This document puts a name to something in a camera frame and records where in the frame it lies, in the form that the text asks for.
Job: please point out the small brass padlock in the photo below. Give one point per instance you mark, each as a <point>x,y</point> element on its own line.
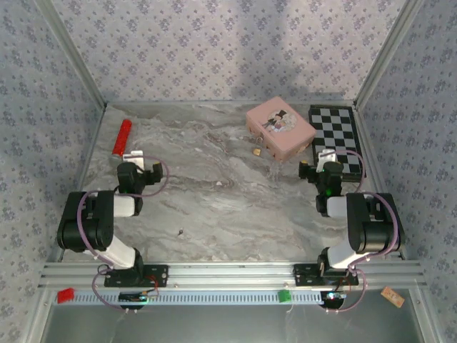
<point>257,151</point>

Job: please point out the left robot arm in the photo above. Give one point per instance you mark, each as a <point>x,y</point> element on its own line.
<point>89,221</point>

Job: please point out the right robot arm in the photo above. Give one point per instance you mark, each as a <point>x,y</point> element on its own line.
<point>369,221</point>

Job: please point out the pink box with cartoon couple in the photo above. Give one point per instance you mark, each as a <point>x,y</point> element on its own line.
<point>285,137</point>

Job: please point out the red glitter tube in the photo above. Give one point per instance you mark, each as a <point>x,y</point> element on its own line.
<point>123,137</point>

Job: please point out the black and white chessboard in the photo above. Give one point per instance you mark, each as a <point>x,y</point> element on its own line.
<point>335,125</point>

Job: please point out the green plastic block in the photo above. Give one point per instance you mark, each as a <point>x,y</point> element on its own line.
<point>284,296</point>

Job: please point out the red plastic block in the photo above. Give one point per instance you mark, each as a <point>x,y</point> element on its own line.
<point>66,295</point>

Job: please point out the orange paper tag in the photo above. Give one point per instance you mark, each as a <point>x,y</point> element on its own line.
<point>392,297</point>

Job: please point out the grey metal panel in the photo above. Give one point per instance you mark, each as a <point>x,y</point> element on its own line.
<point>228,325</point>

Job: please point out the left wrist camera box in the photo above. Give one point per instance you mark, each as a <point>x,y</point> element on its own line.
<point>135,157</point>

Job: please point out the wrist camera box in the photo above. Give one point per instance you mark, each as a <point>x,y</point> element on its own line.
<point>326,154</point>
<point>135,157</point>

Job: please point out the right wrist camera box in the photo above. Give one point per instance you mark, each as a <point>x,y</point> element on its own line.
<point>326,154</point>

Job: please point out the aluminium table side rail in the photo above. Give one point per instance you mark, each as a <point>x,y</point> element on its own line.
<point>373,150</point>
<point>91,157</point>

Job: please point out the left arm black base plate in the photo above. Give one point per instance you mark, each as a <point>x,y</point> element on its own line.
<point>159,277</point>

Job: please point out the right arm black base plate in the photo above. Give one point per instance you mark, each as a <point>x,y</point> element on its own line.
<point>303,277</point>

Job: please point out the aluminium mounting rail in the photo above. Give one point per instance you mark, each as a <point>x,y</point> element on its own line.
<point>232,273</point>

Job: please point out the aluminium frame post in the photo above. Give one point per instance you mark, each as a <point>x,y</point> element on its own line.
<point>389,53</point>
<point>71,53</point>

